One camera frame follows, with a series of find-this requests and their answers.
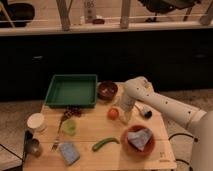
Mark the wooden table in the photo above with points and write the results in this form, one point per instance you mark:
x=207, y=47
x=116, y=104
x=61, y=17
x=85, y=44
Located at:
x=91, y=127

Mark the dark brown bowl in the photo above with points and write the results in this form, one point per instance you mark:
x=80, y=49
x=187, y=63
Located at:
x=107, y=90

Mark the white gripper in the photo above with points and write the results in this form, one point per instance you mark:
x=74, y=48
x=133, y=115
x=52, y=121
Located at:
x=127, y=116

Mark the white handled brush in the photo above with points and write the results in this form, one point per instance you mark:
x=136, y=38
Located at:
x=144, y=111

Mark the green chili pepper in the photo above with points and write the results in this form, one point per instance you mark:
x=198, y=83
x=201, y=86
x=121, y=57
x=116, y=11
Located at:
x=103, y=142

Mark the bunch of dark grapes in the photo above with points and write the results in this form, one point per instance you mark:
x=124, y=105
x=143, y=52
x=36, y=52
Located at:
x=73, y=111

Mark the green plastic cup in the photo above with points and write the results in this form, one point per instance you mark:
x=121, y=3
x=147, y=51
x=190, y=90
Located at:
x=69, y=127

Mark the orange red apple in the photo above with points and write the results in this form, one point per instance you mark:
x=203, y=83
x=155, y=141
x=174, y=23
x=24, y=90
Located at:
x=113, y=114

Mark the silver metal cup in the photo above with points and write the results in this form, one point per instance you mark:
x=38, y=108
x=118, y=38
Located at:
x=33, y=147

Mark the green plastic tray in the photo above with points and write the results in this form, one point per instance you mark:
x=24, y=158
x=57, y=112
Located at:
x=72, y=90

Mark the white tape roll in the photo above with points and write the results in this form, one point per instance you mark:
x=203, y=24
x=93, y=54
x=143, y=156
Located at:
x=36, y=122

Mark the grey folded cloth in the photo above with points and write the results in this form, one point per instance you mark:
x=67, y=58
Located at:
x=139, y=138

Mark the black office chair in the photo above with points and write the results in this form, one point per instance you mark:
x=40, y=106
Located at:
x=166, y=6

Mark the blue sponge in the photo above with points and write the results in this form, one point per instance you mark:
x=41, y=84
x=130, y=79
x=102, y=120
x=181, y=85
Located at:
x=69, y=153

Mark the metal fork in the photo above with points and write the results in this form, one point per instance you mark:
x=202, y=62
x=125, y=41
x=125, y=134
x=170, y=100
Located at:
x=56, y=140

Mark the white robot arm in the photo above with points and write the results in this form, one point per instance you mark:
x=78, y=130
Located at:
x=197, y=121

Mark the orange clay bowl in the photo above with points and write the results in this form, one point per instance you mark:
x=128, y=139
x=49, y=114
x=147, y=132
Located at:
x=132, y=151

